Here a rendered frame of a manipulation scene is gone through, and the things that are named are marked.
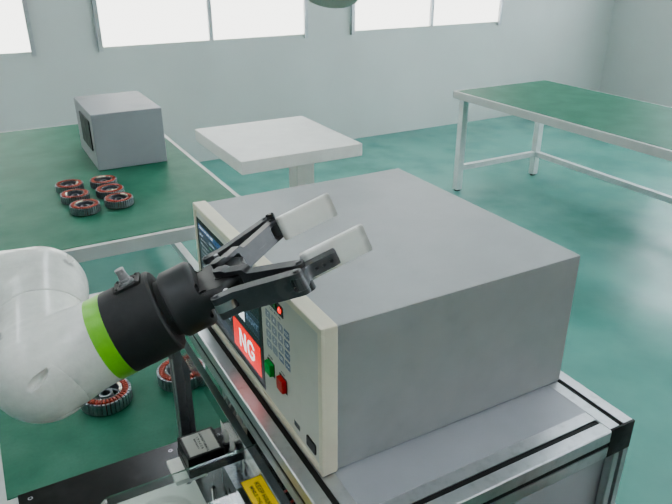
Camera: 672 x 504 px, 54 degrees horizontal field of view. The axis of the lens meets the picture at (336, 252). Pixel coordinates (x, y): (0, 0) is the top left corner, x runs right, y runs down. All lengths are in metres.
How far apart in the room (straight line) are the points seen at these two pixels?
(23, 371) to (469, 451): 0.52
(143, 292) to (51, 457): 0.85
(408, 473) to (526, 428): 0.18
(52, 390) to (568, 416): 0.64
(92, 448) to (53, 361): 0.80
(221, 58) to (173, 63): 0.41
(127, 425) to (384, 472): 0.81
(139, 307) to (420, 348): 0.33
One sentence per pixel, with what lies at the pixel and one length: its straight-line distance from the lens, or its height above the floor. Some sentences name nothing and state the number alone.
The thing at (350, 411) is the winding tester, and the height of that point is 1.20.
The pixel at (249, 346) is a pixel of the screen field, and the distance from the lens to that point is 0.94.
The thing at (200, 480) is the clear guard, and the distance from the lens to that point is 0.91.
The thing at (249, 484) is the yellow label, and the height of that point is 1.07.
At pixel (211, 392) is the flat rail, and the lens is 1.08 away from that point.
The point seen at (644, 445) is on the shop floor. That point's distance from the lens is 2.79.
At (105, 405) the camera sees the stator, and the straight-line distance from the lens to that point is 1.55.
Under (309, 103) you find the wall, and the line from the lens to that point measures 6.13.
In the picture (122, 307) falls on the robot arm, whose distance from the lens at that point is 0.69.
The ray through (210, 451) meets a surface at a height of 0.92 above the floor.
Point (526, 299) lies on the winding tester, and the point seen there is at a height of 1.27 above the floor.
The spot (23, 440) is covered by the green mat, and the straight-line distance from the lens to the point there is 1.57.
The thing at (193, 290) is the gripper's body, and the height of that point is 1.37.
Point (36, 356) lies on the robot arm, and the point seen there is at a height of 1.32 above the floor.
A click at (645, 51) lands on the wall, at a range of 8.20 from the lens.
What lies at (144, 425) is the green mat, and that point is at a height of 0.75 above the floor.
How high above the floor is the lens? 1.68
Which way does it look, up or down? 25 degrees down
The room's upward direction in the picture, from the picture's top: straight up
